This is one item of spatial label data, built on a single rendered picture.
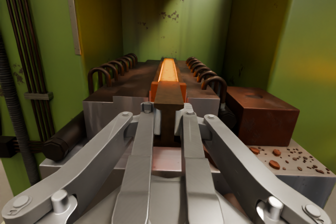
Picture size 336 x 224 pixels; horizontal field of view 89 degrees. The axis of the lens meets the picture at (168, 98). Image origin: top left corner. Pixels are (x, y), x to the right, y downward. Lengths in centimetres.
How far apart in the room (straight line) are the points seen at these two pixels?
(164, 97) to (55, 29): 32
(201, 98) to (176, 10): 51
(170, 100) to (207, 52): 59
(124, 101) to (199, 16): 54
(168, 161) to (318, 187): 20
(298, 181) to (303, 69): 26
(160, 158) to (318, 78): 39
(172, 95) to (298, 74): 35
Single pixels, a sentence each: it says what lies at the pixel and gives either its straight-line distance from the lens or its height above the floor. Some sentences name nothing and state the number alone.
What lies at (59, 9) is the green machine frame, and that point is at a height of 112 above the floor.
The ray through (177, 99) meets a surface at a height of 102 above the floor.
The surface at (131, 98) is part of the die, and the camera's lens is 25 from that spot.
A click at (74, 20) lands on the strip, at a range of 41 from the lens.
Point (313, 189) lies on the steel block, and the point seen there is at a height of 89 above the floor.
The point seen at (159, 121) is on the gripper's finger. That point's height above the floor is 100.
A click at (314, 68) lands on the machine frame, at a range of 49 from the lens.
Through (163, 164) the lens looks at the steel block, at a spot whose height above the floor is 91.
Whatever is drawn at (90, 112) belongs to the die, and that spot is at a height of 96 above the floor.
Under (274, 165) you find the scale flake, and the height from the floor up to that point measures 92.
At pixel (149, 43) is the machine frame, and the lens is 72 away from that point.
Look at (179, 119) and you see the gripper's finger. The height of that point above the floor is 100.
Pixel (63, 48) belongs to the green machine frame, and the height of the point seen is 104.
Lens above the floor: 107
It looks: 20 degrees down
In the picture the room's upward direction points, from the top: 2 degrees clockwise
